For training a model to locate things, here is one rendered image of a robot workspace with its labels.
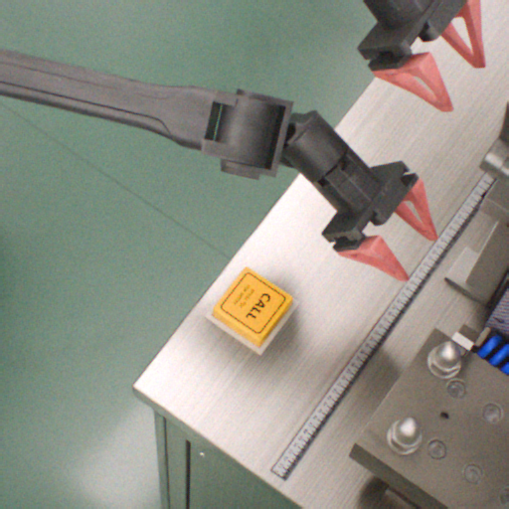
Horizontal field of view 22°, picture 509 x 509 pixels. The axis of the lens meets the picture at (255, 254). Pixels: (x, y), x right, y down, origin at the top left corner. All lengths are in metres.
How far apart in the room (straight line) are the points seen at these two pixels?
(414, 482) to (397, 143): 0.48
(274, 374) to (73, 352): 1.01
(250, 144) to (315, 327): 0.33
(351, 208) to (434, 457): 0.28
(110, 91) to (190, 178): 1.30
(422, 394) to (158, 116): 0.41
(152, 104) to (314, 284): 0.37
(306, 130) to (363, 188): 0.09
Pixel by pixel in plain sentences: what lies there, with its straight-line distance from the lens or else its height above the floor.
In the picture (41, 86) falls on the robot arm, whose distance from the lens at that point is 1.36.
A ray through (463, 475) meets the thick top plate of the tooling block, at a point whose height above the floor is 1.03.
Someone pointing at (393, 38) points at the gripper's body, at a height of 1.38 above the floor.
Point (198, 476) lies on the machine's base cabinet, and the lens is 1.73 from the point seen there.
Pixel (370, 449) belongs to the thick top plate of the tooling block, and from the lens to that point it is 1.39.
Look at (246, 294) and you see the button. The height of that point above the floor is 0.92.
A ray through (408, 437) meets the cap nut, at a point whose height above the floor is 1.07.
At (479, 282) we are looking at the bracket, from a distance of 1.57.
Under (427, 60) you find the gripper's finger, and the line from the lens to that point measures 1.18.
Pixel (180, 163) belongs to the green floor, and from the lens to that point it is 2.65.
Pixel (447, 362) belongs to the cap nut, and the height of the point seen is 1.07.
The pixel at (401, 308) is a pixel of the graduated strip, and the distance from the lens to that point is 1.58.
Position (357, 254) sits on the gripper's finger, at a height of 1.08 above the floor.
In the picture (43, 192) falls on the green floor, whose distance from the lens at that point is 2.63.
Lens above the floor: 2.36
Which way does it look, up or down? 67 degrees down
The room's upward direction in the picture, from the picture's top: 7 degrees clockwise
